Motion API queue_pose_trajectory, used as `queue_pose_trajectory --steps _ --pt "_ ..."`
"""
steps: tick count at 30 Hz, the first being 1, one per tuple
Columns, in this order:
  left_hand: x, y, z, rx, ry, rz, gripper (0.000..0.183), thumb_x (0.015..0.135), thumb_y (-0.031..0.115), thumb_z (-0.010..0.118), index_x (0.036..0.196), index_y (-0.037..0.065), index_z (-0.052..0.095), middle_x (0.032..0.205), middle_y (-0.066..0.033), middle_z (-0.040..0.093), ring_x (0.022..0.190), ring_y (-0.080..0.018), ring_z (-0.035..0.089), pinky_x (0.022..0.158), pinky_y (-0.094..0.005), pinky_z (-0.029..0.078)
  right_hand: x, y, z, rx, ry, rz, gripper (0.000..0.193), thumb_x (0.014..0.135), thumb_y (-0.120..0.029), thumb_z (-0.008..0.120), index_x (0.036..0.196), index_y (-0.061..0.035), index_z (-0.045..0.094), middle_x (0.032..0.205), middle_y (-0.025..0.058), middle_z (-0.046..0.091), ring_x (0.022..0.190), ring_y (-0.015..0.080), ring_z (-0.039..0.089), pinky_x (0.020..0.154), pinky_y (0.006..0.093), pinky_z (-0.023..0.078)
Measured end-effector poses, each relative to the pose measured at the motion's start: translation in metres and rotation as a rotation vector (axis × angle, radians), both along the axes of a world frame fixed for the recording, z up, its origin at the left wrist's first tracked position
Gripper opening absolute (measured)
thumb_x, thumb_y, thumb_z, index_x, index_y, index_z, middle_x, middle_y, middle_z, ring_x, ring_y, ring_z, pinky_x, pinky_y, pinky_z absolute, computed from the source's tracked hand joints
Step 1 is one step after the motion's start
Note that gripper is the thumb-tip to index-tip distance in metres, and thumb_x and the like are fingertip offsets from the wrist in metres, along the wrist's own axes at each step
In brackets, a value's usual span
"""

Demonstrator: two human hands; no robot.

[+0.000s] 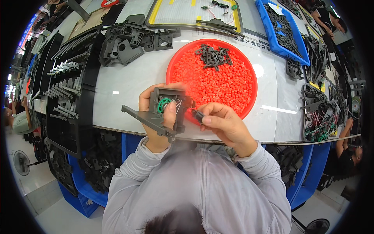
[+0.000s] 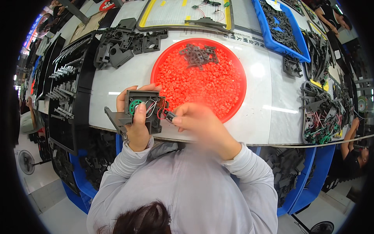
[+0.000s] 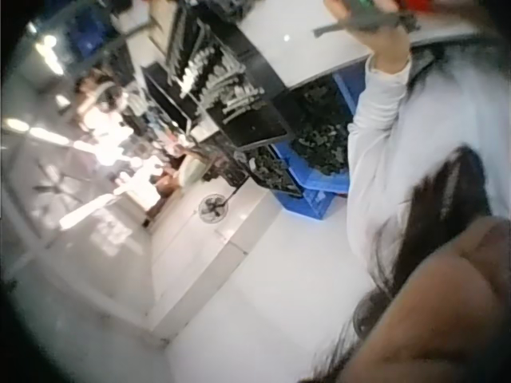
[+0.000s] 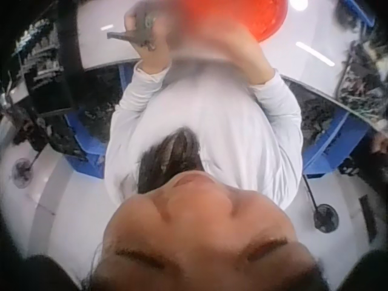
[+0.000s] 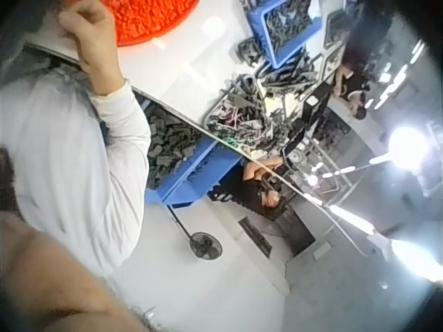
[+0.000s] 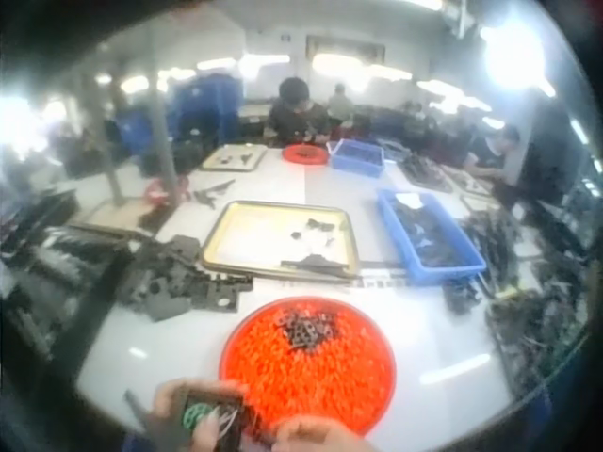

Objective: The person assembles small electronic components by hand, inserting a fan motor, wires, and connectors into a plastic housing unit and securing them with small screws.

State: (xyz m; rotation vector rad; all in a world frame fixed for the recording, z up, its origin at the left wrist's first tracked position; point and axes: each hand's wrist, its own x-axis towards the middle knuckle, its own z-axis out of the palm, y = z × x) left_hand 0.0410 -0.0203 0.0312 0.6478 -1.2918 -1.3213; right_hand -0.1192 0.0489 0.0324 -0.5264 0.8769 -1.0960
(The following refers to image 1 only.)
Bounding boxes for black tray with yellow border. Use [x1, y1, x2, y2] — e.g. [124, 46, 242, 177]
[145, 0, 244, 33]

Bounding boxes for person's body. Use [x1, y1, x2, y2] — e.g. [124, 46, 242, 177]
[101, 140, 292, 234]

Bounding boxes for heap of red plastic caps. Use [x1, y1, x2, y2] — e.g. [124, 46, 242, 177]
[171, 44, 254, 118]

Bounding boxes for heap of black plastic parts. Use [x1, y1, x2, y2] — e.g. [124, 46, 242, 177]
[302, 33, 333, 86]

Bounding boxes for black floor fan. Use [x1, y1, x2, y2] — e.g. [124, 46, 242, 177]
[292, 215, 331, 234]
[13, 150, 49, 176]

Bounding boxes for black plastic tray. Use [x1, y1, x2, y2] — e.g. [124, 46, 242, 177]
[44, 140, 79, 197]

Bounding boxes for stack of black trays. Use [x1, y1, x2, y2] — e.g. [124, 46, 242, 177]
[29, 30, 64, 100]

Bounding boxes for pile of small dark grey brackets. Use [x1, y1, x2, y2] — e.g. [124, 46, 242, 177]
[194, 43, 234, 72]

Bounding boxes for tray of wired grey parts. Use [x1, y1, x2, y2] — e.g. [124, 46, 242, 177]
[300, 83, 349, 143]

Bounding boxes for brown cardboard sheet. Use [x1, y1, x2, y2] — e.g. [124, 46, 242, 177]
[68, 6, 112, 40]

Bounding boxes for black tray of grey parts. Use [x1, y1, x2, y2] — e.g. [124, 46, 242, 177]
[45, 25, 106, 160]

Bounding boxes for wired green circuit parts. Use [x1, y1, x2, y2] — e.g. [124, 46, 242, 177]
[201, 1, 238, 16]

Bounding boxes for red round tray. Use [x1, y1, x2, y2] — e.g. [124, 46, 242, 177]
[166, 39, 258, 126]

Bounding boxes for blue crate of black parts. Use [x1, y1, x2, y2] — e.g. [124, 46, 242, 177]
[255, 0, 311, 66]

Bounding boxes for pile of grey plastic housings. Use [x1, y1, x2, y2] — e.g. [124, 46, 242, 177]
[99, 14, 182, 67]

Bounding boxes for small black plastic part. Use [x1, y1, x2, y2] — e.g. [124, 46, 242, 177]
[191, 109, 205, 123]

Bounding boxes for person's right hand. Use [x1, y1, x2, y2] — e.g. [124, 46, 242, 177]
[196, 101, 259, 158]

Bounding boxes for long grey track part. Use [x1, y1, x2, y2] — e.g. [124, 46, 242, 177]
[196, 18, 245, 37]

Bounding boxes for person's left hand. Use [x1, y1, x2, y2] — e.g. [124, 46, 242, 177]
[138, 82, 188, 154]

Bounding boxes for white printed paper label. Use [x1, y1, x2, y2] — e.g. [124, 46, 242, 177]
[233, 33, 273, 54]

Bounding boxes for grey housing with green wheel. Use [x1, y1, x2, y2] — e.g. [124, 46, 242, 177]
[121, 87, 196, 144]

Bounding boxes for blue bin of black parts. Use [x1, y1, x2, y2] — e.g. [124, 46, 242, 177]
[58, 130, 138, 219]
[263, 142, 332, 212]

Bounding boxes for single grey plastic housing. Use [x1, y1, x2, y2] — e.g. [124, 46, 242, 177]
[286, 59, 304, 81]

